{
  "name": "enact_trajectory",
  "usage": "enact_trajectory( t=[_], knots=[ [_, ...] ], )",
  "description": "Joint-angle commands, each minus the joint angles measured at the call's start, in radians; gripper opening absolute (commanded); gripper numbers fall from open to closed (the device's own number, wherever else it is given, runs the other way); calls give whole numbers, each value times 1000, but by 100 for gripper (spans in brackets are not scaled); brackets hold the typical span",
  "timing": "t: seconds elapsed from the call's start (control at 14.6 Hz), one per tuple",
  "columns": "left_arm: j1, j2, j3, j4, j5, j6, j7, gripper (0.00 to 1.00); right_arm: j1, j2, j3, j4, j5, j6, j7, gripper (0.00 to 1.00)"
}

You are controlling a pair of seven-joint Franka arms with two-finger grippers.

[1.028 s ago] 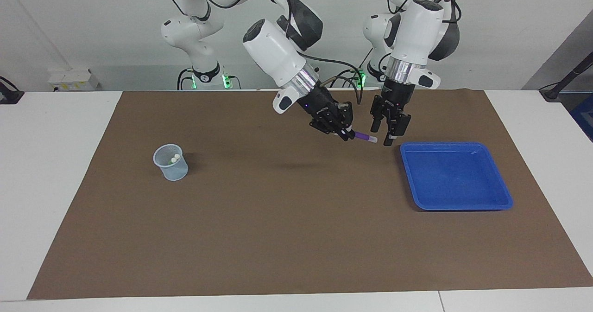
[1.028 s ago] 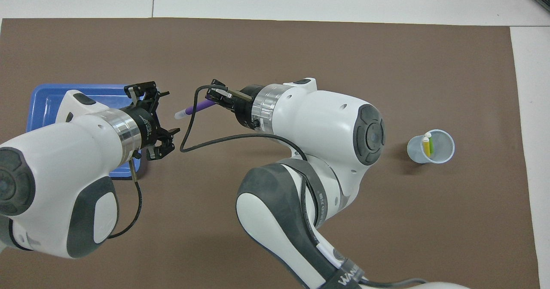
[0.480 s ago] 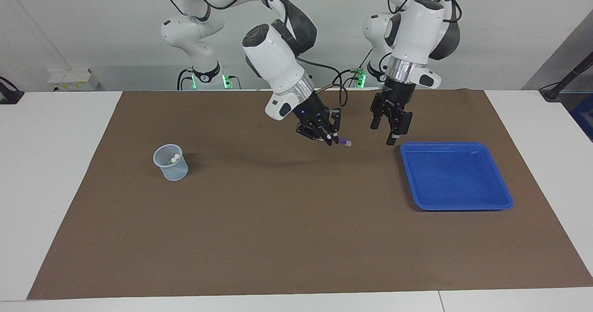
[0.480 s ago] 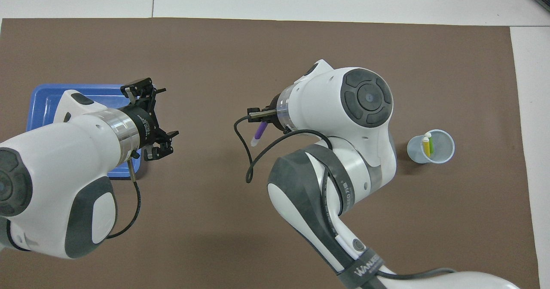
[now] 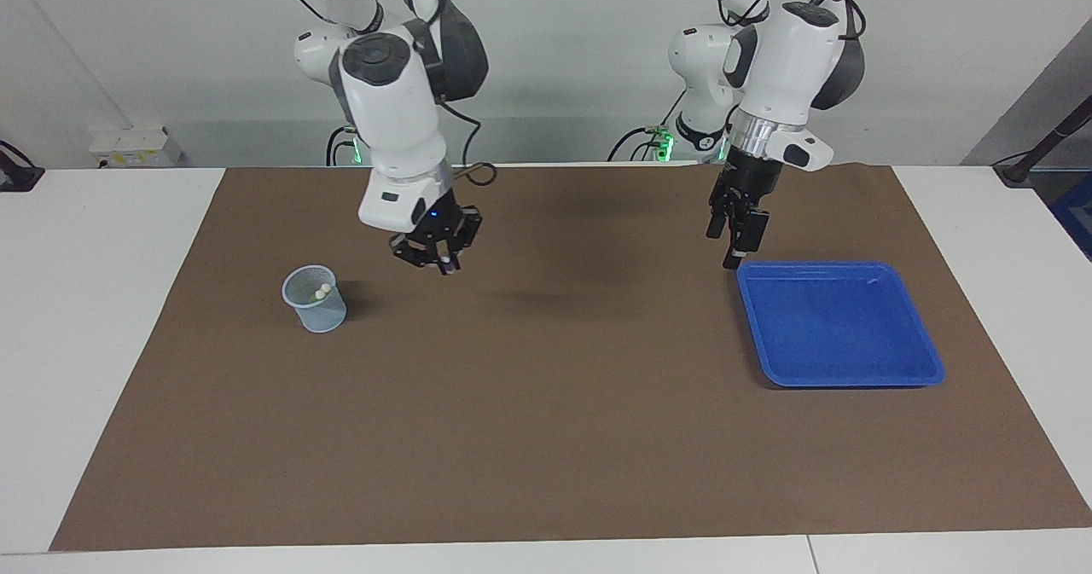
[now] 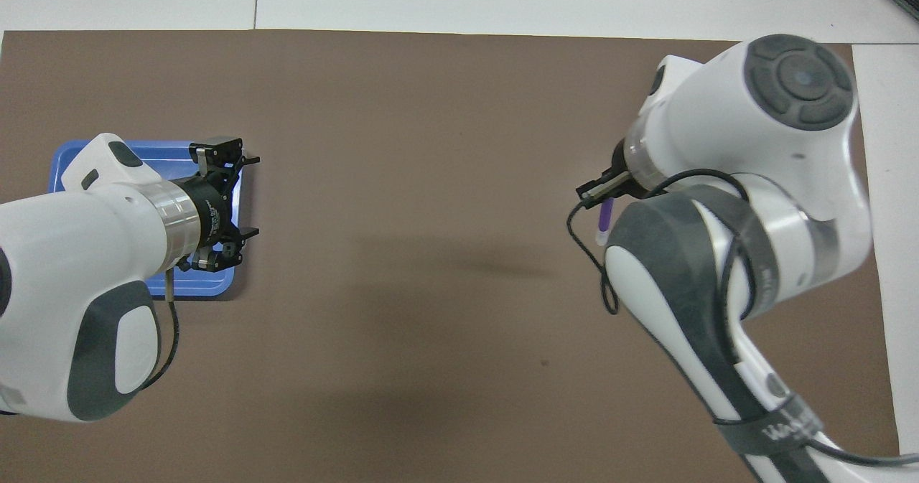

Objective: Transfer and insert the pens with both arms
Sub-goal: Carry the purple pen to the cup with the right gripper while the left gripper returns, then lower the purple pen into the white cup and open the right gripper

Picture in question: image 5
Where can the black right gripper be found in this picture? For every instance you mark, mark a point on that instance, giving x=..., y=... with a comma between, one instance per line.
x=435, y=224

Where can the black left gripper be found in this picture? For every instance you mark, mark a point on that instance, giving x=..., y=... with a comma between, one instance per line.
x=751, y=177

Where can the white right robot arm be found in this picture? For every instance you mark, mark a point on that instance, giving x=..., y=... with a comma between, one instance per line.
x=392, y=105

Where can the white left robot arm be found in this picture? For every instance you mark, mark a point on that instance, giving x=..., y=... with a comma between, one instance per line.
x=785, y=71

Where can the translucent plastic cup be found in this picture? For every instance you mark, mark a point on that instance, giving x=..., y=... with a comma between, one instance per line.
x=320, y=318

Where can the blue plastic tray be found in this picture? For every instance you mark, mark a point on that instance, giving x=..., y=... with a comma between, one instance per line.
x=887, y=361

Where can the brown table mat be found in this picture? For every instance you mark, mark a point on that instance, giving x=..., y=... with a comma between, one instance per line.
x=546, y=429

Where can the black tripod pole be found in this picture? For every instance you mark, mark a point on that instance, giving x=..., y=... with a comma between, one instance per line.
x=1045, y=143

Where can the blue crate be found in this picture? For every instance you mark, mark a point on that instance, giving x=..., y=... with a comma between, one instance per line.
x=1075, y=216

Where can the black clamp mount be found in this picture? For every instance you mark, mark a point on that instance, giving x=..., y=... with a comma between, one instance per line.
x=17, y=173

